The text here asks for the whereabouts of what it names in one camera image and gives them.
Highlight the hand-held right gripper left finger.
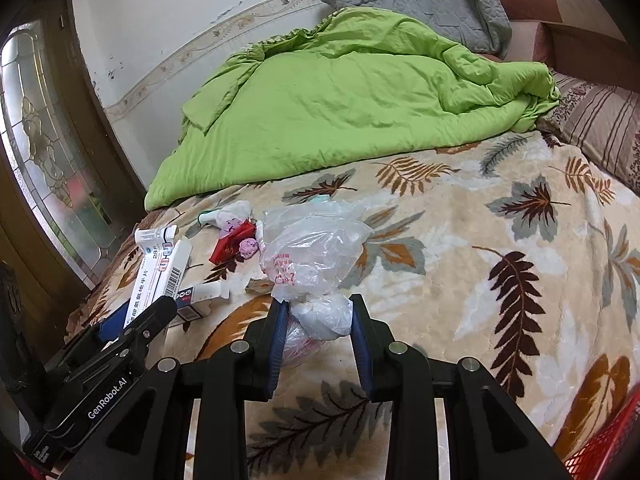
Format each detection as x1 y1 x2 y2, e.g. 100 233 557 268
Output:
60 302 291 480

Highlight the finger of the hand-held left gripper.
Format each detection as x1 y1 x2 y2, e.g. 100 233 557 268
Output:
47 302 133 376
65 295 179 396

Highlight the white crumpled cloth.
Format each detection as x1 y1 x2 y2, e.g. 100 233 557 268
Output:
197 201 251 229

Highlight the striped brown pillow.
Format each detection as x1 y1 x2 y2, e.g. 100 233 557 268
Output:
537 71 640 196

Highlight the white box with dark print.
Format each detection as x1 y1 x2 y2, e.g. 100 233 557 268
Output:
167 285 213 327

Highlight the leaf-print blanket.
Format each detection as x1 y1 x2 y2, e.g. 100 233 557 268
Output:
65 130 640 480

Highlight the clear plastic bag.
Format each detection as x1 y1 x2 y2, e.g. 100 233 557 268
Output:
257 200 375 368

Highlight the long white barcode box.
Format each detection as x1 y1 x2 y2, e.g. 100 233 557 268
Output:
124 237 193 333

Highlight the wooden door with patterned glass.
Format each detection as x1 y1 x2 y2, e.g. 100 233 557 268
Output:
0 0 148 346

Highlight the red plastic basket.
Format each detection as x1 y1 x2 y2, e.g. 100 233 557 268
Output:
562 400 640 480

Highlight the green quilt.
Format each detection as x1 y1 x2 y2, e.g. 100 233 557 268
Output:
144 7 562 212

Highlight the white box with red stripe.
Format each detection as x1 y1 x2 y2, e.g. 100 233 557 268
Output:
135 226 180 261

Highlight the wooden headboard panel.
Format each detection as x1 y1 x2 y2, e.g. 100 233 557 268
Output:
542 20 638 93

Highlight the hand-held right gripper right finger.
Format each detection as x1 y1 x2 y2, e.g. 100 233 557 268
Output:
347 294 576 480

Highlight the red packet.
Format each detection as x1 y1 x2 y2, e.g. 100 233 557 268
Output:
210 222 257 265

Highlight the pink upholstered headboard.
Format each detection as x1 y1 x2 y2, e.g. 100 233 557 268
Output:
495 0 568 61

